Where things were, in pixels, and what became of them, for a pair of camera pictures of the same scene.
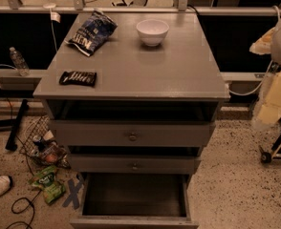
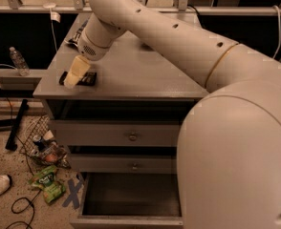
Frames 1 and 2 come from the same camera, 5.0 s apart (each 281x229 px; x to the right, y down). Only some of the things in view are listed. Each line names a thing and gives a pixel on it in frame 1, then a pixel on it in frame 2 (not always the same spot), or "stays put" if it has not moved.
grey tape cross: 74,195 stays put
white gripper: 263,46 -> 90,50
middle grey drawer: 98,163 stays put
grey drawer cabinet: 134,116 stays put
